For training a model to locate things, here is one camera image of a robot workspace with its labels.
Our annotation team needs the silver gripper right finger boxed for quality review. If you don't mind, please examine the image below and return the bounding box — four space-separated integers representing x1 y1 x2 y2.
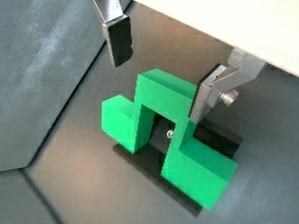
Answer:
189 48 266 123

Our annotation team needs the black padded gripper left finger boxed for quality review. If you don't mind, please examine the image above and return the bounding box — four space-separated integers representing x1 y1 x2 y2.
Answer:
92 0 133 67

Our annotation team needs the green stepped block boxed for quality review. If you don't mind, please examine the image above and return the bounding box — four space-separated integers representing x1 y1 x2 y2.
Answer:
100 68 238 212

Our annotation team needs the black metal angle fixture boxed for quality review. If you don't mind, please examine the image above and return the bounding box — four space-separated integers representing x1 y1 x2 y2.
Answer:
113 117 241 215

